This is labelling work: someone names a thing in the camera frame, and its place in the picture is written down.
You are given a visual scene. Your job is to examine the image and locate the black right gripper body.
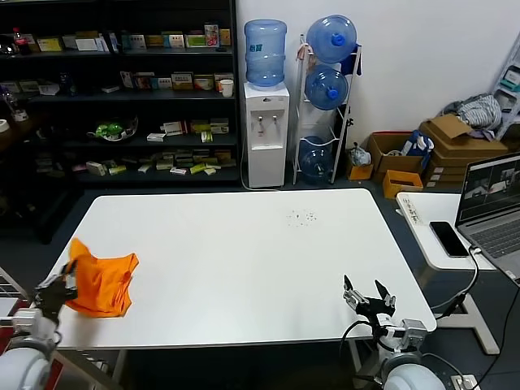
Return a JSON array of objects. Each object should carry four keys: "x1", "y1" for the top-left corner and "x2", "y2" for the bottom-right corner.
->
[{"x1": 356, "y1": 299, "x2": 397, "y2": 325}]

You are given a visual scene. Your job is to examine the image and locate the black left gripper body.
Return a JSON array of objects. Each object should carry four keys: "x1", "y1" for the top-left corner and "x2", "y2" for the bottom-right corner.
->
[{"x1": 34, "y1": 279, "x2": 77, "y2": 322}]

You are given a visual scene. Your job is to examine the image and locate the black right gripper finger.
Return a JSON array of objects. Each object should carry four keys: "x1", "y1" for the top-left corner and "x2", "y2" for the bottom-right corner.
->
[
  {"x1": 374, "y1": 279, "x2": 397, "y2": 308},
  {"x1": 344, "y1": 274, "x2": 369, "y2": 312}
]

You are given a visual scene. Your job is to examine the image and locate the orange t-shirt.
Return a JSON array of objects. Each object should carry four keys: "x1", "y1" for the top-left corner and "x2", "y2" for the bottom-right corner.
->
[{"x1": 64, "y1": 238, "x2": 141, "y2": 319}]

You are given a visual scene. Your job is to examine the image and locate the pile of grey clothes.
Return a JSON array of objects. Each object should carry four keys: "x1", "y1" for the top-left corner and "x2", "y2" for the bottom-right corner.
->
[{"x1": 442, "y1": 93, "x2": 503, "y2": 131}]

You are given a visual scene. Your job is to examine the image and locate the black smartphone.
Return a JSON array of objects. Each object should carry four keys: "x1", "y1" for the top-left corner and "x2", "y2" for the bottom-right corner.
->
[{"x1": 429, "y1": 219, "x2": 470, "y2": 258}]

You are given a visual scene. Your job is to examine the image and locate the white side table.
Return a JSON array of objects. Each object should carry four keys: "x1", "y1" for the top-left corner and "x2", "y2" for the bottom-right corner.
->
[{"x1": 396, "y1": 191, "x2": 501, "y2": 355}]

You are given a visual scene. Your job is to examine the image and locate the orange cardboard box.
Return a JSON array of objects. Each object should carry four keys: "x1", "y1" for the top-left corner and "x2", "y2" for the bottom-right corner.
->
[{"x1": 382, "y1": 169, "x2": 425, "y2": 200}]

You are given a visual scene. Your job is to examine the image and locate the white floor power strip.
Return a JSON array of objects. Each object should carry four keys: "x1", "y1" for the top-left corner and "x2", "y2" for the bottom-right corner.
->
[{"x1": 450, "y1": 373, "x2": 481, "y2": 390}]

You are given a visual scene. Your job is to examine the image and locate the grey laptop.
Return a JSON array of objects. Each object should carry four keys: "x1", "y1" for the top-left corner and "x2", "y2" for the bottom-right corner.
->
[{"x1": 455, "y1": 150, "x2": 520, "y2": 285}]

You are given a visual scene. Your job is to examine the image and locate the small yellow cardboard box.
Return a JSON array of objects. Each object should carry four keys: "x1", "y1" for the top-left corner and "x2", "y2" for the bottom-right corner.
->
[{"x1": 346, "y1": 150, "x2": 375, "y2": 181}]

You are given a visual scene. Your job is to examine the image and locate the grey plastic bag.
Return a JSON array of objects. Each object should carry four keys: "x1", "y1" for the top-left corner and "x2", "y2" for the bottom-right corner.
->
[{"x1": 350, "y1": 142, "x2": 373, "y2": 167}]

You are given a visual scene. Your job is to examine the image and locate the stacked flat cardboard boxes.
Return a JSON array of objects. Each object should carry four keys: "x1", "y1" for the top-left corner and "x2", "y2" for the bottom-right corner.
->
[{"x1": 423, "y1": 149, "x2": 474, "y2": 188}]

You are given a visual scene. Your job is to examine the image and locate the open brown cardboard box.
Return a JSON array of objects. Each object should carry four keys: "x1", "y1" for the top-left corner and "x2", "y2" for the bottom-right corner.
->
[{"x1": 366, "y1": 132, "x2": 425, "y2": 184}]

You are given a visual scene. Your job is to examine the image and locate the white metal jug rack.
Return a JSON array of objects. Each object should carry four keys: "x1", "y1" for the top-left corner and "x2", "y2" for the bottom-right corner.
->
[{"x1": 292, "y1": 34, "x2": 363, "y2": 186}]

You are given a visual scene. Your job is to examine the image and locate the blue white bag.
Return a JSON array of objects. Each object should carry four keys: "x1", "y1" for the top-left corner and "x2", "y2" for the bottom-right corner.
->
[{"x1": 401, "y1": 129, "x2": 436, "y2": 171}]

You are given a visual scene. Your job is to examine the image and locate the white water dispenser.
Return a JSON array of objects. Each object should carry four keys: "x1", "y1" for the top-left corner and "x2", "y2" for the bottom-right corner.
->
[{"x1": 244, "y1": 80, "x2": 291, "y2": 189}]

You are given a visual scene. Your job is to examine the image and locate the dark glass bowl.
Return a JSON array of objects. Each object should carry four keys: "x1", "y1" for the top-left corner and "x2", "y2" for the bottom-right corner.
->
[{"x1": 86, "y1": 116, "x2": 140, "y2": 143}]

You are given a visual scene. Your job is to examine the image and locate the brown box with flap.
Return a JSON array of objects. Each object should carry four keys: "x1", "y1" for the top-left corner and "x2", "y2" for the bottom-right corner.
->
[{"x1": 419, "y1": 113, "x2": 509, "y2": 154}]

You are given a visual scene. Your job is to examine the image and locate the clear plastic bottle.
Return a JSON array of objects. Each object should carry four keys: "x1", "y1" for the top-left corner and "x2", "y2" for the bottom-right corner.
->
[{"x1": 2, "y1": 91, "x2": 20, "y2": 119}]

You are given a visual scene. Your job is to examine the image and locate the black shelving unit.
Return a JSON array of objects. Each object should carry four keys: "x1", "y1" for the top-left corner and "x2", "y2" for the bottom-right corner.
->
[{"x1": 0, "y1": 0, "x2": 242, "y2": 247}]

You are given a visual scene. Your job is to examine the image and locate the orange pink medicine box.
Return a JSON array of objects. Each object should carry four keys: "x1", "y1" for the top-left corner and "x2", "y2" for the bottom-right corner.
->
[{"x1": 133, "y1": 72, "x2": 156, "y2": 90}]

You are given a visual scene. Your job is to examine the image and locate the yellow framed medicine box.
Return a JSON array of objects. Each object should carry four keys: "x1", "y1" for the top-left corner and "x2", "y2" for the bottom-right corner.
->
[{"x1": 171, "y1": 72, "x2": 194, "y2": 91}]

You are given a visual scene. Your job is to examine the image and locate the cola bottle red cap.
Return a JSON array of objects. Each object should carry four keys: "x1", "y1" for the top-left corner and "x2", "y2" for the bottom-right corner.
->
[{"x1": 11, "y1": 27, "x2": 33, "y2": 57}]

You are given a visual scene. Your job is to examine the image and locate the white blue medicine box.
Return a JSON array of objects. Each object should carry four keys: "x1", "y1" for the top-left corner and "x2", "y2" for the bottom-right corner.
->
[{"x1": 121, "y1": 34, "x2": 147, "y2": 52}]

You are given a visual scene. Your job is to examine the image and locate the pink rag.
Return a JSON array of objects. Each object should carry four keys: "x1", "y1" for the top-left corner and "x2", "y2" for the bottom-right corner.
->
[{"x1": 297, "y1": 42, "x2": 318, "y2": 70}]

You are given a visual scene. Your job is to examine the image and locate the labelled blue water jug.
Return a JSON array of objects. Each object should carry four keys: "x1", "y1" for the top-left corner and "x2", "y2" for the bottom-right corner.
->
[{"x1": 244, "y1": 19, "x2": 288, "y2": 91}]

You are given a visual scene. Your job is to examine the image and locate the grey metal shelf rack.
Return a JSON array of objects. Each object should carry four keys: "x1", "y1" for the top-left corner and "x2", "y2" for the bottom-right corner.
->
[{"x1": 487, "y1": 28, "x2": 520, "y2": 139}]

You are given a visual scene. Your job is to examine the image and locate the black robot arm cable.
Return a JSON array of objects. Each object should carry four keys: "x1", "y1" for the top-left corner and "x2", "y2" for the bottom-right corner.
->
[{"x1": 340, "y1": 320, "x2": 377, "y2": 366}]

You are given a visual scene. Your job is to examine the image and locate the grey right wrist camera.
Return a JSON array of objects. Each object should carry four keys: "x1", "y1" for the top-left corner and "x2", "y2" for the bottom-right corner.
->
[{"x1": 400, "y1": 319, "x2": 430, "y2": 350}]

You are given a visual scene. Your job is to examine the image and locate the white wire rack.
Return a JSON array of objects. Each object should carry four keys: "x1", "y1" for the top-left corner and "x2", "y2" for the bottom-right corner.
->
[{"x1": 0, "y1": 267, "x2": 30, "y2": 306}]

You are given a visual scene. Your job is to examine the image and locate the white laptop cable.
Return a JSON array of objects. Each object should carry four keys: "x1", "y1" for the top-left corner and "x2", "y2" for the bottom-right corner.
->
[{"x1": 431, "y1": 243, "x2": 481, "y2": 320}]

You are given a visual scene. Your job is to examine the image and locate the black floor cable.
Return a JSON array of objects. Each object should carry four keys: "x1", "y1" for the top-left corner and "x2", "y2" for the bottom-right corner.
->
[{"x1": 478, "y1": 290, "x2": 520, "y2": 385}]

